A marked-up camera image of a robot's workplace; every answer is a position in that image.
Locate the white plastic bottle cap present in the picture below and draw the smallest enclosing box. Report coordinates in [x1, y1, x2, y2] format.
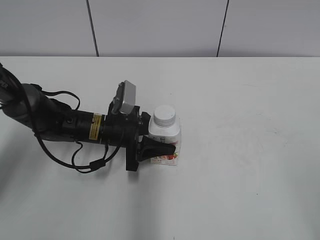
[153, 105, 176, 128]

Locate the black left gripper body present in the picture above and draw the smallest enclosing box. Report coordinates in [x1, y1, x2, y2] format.
[101, 105, 141, 172]

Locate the white strawberry yogurt bottle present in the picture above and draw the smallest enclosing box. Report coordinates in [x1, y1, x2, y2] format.
[148, 114, 182, 166]

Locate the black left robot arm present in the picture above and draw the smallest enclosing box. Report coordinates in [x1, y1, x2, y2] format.
[0, 67, 159, 174]

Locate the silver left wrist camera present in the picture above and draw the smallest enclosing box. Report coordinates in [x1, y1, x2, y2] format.
[111, 80, 136, 115]

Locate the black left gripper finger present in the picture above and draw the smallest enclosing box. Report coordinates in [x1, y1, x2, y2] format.
[138, 136, 175, 161]
[138, 111, 151, 136]

